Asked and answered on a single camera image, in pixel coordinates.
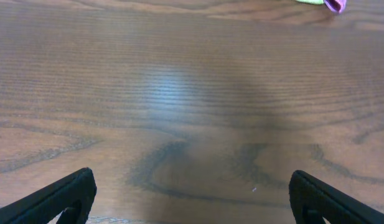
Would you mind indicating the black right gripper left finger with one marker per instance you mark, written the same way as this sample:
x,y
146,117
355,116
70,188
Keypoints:
x,y
70,199

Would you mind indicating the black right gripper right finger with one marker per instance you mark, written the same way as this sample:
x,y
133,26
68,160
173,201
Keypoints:
x,y
314,201

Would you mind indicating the purple microfiber cloth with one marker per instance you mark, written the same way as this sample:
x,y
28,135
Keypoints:
x,y
336,6

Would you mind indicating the yellow-green cloth in pile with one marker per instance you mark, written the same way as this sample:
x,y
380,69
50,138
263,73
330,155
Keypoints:
x,y
313,2

